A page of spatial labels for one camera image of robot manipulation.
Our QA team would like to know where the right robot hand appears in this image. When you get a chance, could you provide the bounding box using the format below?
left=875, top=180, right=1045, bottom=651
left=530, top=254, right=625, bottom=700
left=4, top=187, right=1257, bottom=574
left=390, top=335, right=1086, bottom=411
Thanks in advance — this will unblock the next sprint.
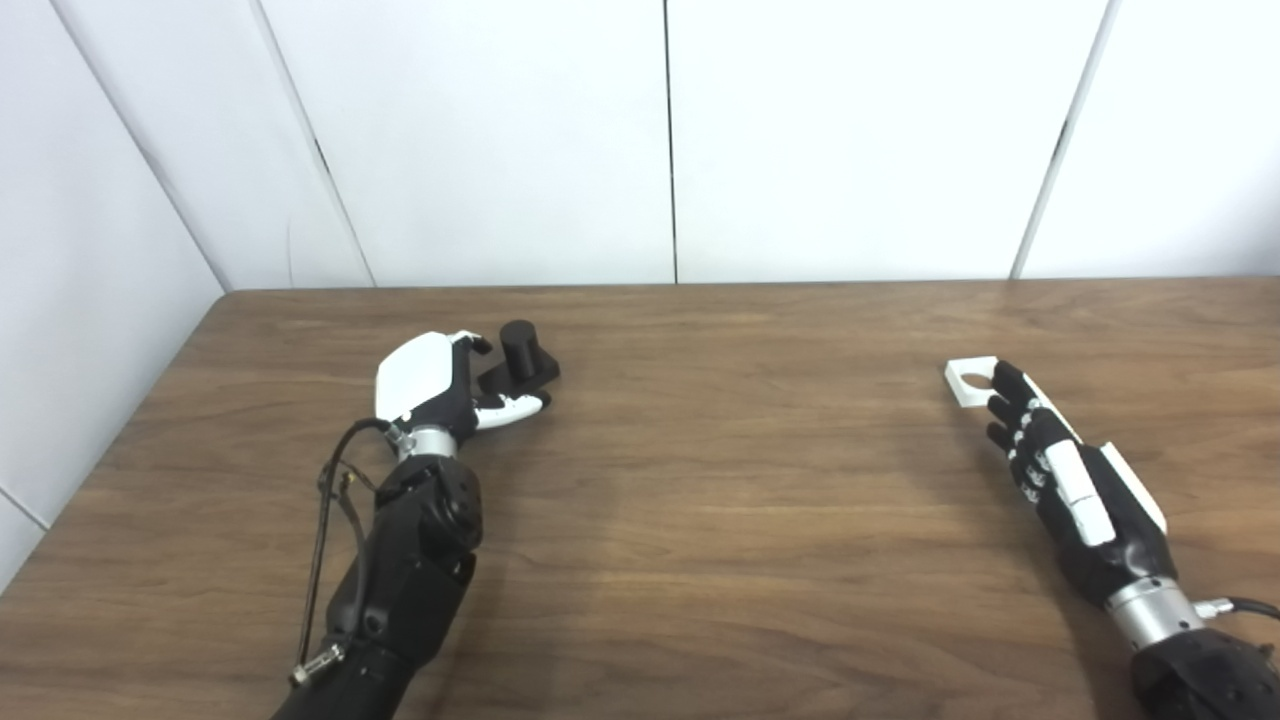
left=985, top=361, right=1206, bottom=649

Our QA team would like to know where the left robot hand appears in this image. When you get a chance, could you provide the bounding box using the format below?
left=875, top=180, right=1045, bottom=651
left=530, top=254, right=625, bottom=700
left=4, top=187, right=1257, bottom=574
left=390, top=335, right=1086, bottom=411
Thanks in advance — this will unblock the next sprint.
left=374, top=330, right=553, bottom=462

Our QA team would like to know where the black peg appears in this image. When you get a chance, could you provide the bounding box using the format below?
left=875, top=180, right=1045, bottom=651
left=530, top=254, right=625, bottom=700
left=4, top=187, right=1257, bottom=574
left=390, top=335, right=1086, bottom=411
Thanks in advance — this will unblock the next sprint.
left=477, top=320, right=561, bottom=397

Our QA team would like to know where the white square piece with hole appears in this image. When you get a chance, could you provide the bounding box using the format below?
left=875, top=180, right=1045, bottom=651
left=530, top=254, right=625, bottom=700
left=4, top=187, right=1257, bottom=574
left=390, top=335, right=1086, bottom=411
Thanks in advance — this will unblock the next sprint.
left=944, top=356, right=1001, bottom=409

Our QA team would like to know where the thin left wrist wire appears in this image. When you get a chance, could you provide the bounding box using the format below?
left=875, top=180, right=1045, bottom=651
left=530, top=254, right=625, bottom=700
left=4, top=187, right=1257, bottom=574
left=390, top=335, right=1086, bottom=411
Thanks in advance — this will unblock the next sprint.
left=318, top=465, right=377, bottom=601

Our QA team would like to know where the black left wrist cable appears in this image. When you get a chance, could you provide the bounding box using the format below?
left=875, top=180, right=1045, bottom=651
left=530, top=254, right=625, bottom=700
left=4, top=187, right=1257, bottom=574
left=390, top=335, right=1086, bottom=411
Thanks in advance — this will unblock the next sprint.
left=290, top=418, right=401, bottom=687

